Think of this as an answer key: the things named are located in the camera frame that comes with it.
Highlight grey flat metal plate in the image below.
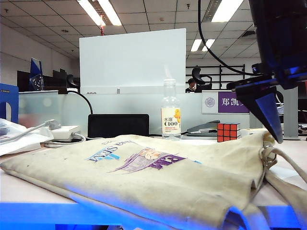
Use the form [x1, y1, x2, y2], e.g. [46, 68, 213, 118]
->
[181, 134, 218, 140]

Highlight black rectangular device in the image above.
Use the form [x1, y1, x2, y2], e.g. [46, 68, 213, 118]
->
[87, 114, 150, 139]

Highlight seated person with black hair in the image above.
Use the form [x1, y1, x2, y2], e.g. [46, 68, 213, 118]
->
[185, 78, 202, 93]

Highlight blue metal bookend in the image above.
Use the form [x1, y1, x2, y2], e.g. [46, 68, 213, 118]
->
[0, 83, 19, 124]

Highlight grey stapler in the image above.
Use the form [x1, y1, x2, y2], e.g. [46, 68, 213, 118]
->
[186, 119, 221, 137]

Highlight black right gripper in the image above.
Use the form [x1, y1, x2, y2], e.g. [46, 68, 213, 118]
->
[226, 62, 307, 144]

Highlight pale yellow tissue pack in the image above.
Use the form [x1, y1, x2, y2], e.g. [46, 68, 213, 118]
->
[240, 128, 266, 137]

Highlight black wall rack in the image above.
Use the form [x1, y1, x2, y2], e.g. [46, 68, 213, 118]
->
[186, 64, 246, 91]

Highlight white power strip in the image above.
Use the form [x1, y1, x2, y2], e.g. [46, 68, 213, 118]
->
[49, 125, 81, 140]

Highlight white plastic bag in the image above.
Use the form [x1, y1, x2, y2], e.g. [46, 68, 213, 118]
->
[0, 117, 55, 156]

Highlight beige canvas tote bag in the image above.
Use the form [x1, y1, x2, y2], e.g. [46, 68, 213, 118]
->
[0, 130, 307, 230]

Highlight grey metal bookend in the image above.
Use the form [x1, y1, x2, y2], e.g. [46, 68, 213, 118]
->
[249, 86, 299, 141]

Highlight black office chair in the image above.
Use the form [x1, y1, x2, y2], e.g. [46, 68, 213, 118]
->
[191, 67, 213, 93]

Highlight purple and white name sign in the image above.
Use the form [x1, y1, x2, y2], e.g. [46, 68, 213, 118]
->
[201, 91, 251, 115]

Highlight blue crystal trophy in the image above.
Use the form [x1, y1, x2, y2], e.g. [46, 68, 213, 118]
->
[29, 57, 45, 91]

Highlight fluorescent ceiling light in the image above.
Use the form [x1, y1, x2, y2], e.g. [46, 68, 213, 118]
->
[211, 0, 244, 23]
[76, 0, 123, 26]
[190, 38, 216, 52]

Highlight black curved cable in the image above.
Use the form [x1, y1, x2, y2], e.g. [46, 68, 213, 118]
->
[66, 90, 94, 115]

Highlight black background monitors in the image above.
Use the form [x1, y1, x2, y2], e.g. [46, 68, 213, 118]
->
[16, 69, 80, 94]

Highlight frosted desk partition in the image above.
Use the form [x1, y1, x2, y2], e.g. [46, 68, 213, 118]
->
[18, 90, 251, 135]

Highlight clear plastic C100 bottle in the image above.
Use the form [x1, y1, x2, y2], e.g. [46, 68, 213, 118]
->
[161, 79, 182, 141]

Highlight white board panel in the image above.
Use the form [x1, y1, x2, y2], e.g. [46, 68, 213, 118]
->
[79, 28, 187, 95]

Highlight coloured Rubik's cube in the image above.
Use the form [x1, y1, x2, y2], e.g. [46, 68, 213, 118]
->
[217, 122, 241, 142]

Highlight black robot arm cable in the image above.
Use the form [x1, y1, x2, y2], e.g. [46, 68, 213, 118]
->
[198, 0, 261, 77]

